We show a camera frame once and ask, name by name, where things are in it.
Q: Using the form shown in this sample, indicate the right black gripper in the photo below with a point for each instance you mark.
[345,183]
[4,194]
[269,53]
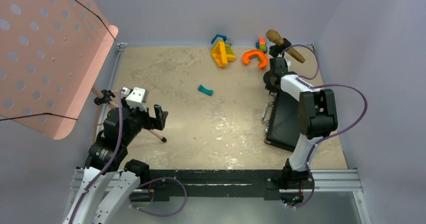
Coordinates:
[268,86]

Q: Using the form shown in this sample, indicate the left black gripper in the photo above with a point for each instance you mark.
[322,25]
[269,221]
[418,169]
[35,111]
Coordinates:
[151,122]

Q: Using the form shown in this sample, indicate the black poker set case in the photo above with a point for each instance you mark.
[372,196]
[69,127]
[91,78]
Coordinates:
[283,130]

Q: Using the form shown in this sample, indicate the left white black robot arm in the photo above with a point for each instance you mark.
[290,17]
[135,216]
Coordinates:
[121,125]

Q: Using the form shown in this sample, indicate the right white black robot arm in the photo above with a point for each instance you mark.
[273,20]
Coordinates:
[300,116]

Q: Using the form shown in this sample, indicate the orange horseshoe toy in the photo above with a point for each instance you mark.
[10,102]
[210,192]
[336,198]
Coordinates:
[255,54]

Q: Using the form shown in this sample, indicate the colourful toy car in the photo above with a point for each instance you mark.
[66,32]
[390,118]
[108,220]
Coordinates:
[261,45]

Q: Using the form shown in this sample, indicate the gold toy microphone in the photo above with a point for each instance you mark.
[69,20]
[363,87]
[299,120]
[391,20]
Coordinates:
[282,45]

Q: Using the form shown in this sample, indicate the teal curved block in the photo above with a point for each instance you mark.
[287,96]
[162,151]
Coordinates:
[204,90]

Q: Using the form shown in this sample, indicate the yellow toy basket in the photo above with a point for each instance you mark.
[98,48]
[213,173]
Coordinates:
[222,54]

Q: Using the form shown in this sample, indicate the blue toy house piece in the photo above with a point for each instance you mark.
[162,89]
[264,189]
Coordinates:
[218,37]

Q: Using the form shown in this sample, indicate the pink perforated music stand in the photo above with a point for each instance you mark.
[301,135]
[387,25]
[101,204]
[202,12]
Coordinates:
[51,54]

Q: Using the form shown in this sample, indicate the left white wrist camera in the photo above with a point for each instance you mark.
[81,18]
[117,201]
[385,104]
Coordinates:
[134,98]

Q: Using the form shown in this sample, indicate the chrome case handle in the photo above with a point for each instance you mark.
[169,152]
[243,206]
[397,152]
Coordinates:
[266,115]

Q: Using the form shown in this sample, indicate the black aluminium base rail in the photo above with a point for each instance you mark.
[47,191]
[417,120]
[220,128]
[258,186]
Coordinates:
[236,183]

